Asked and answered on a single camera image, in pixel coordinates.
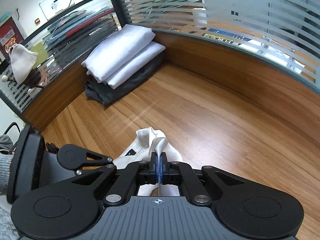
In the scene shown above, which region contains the person's grey clothing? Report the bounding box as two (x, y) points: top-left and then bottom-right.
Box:
(0, 205), (20, 240)

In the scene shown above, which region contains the wall poster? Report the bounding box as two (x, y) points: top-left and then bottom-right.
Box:
(0, 21), (24, 58)

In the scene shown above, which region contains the whiteboard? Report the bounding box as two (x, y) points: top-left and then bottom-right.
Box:
(39, 0), (75, 20)

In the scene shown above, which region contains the dark brown object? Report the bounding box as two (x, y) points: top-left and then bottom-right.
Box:
(1, 66), (45, 90)

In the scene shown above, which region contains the person's left forearm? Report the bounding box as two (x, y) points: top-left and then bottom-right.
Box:
(0, 152), (13, 196)

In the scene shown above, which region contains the white face mask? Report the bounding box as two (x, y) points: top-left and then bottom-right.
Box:
(9, 44), (40, 84)

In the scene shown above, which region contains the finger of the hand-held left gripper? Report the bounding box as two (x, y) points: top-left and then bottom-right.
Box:
(84, 149), (113, 167)

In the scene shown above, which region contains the blue and yellow box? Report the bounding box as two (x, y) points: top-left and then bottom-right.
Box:
(202, 27), (250, 46)

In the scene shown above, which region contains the white shirt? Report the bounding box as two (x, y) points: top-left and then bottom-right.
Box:
(114, 127), (184, 198)

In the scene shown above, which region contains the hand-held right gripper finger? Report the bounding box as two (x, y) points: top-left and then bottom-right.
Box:
(71, 152), (159, 204)
(159, 152), (247, 204)

